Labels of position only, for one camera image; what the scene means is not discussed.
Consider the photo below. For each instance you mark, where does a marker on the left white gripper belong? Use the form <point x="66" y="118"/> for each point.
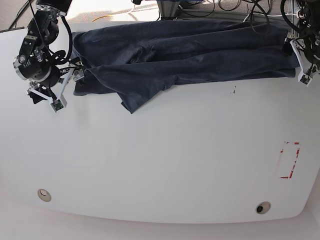
<point x="309" y="62"/>

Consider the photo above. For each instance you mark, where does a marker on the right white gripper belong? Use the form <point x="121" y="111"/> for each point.
<point x="53" y="87"/>

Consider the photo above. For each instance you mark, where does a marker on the dark blue t-shirt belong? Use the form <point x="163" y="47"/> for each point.
<point x="137" y="61"/>

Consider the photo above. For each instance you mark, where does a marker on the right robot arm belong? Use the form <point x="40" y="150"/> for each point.
<point x="47" y="72"/>

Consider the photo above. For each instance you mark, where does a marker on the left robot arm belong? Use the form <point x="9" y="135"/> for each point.
<point x="304" y="38"/>

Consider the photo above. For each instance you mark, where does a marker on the red tape rectangle marking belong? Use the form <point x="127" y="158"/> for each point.
<point x="288" y="157"/>

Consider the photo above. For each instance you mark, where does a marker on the left table grommet hole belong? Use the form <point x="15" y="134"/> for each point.
<point x="44" y="195"/>

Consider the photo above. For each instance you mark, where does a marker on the table grommet hole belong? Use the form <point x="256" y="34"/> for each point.
<point x="44" y="195"/>
<point x="263" y="208"/>

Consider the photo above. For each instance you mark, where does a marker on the right table grommet hole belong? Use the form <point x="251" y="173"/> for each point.
<point x="263" y="208"/>

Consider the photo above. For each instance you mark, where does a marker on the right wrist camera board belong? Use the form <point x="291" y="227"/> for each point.
<point x="57" y="105"/>

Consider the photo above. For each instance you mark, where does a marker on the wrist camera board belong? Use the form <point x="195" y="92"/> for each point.
<point x="305" y="79"/>
<point x="57" y="105"/>

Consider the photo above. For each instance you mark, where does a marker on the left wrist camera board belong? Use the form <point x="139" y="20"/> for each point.
<point x="305" y="79"/>

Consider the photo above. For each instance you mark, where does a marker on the aluminium frame rail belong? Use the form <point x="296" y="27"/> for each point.
<point x="225" y="10"/>

